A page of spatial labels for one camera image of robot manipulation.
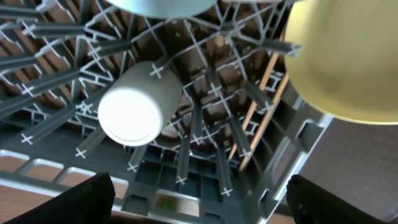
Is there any yellow plate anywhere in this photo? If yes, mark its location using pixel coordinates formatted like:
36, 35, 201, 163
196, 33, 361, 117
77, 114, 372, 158
285, 0, 397, 125

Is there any dark brown serving tray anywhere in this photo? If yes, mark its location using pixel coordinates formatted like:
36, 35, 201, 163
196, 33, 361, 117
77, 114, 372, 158
299, 119, 397, 223

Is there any wooden chopstick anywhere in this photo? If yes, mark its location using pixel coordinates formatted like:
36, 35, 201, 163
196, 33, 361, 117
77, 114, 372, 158
228, 53, 279, 160
239, 73, 289, 172

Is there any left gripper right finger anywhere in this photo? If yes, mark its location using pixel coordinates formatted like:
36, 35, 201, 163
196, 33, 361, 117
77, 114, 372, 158
286, 175, 384, 224

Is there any grey dishwasher rack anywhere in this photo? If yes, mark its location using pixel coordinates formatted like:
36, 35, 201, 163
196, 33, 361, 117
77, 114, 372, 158
1, 1, 331, 223

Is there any white bowl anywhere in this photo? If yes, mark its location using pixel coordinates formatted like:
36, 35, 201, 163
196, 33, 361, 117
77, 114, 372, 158
222, 0, 283, 3

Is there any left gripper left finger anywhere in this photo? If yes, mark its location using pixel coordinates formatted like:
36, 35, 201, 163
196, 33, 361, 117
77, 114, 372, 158
6, 172, 116, 224

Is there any light blue bowl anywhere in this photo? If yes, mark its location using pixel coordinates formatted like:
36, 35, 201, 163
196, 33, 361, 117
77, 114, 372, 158
106, 0, 216, 19

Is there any white cup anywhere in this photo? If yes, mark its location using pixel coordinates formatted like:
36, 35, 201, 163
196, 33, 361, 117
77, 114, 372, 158
98, 61, 182, 147

